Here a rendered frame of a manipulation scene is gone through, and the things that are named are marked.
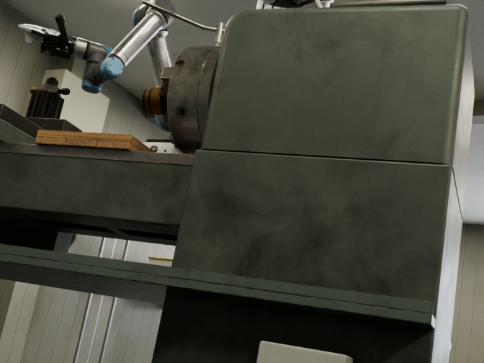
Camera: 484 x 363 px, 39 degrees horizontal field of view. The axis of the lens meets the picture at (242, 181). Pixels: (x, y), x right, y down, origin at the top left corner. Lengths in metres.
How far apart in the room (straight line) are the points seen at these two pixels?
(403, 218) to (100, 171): 0.81
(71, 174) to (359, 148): 0.78
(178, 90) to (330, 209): 0.56
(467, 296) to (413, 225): 9.54
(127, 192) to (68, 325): 5.63
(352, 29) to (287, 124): 0.27
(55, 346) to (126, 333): 1.16
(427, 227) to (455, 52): 0.40
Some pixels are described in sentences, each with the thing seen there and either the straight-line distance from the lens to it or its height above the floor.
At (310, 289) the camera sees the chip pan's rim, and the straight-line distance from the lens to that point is 1.39.
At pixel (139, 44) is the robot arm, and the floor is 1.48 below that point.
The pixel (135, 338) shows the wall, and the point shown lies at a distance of 8.31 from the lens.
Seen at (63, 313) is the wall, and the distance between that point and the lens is 7.26.
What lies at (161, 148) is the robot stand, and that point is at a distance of 2.53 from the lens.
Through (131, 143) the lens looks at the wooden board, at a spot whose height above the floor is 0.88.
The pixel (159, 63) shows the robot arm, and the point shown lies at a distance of 2.87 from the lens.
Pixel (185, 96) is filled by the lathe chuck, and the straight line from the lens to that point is 1.81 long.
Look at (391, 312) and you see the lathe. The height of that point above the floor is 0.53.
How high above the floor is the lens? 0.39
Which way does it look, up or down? 15 degrees up
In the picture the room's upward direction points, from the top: 11 degrees clockwise
